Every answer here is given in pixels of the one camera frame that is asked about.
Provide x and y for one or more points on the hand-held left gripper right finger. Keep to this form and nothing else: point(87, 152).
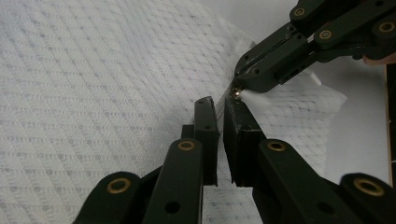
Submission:
point(280, 180)

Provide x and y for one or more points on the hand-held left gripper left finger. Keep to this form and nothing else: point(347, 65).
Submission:
point(186, 174)

